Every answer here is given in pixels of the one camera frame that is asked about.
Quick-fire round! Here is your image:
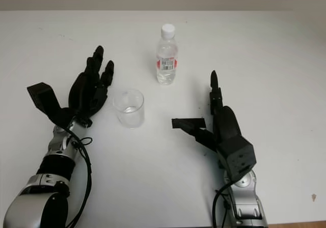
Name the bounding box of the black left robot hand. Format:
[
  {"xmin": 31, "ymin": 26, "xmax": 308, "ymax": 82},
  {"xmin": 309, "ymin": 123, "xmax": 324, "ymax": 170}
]
[{"xmin": 68, "ymin": 45, "xmax": 115, "ymax": 127}]

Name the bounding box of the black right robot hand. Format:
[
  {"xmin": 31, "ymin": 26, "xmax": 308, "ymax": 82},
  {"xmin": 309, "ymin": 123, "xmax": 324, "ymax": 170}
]
[{"xmin": 172, "ymin": 70, "xmax": 246, "ymax": 153}]

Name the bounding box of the clear plastic water bottle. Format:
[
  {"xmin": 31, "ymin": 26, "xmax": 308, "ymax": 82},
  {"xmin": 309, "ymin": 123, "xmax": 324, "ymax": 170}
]
[{"xmin": 155, "ymin": 23, "xmax": 178, "ymax": 86}]

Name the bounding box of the clear glass cup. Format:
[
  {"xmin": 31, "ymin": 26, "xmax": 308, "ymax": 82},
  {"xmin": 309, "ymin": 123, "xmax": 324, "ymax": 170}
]
[{"xmin": 113, "ymin": 88, "xmax": 145, "ymax": 129}]

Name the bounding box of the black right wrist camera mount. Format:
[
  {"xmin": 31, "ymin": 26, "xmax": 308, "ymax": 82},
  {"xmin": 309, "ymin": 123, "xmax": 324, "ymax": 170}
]
[{"xmin": 217, "ymin": 135, "xmax": 257, "ymax": 182}]

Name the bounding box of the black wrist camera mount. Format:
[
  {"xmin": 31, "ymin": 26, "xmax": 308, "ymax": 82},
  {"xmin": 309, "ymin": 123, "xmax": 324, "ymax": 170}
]
[
  {"xmin": 217, "ymin": 135, "xmax": 257, "ymax": 182},
  {"xmin": 26, "ymin": 82, "xmax": 78, "ymax": 128}
]

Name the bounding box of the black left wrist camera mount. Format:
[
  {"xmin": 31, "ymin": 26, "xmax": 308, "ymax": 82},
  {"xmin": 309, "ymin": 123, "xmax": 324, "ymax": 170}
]
[{"xmin": 26, "ymin": 82, "xmax": 78, "ymax": 128}]

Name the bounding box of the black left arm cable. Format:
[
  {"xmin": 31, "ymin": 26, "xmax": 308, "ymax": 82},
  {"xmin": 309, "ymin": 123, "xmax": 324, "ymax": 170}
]
[{"xmin": 62, "ymin": 126, "xmax": 93, "ymax": 228}]

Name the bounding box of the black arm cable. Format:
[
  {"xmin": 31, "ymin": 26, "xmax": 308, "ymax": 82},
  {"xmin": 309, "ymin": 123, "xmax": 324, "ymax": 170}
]
[
  {"xmin": 212, "ymin": 179, "xmax": 231, "ymax": 228},
  {"xmin": 62, "ymin": 126, "xmax": 93, "ymax": 228}
]

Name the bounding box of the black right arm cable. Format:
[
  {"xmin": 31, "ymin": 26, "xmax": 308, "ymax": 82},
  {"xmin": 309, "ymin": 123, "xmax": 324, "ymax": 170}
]
[{"xmin": 212, "ymin": 179, "xmax": 231, "ymax": 228}]

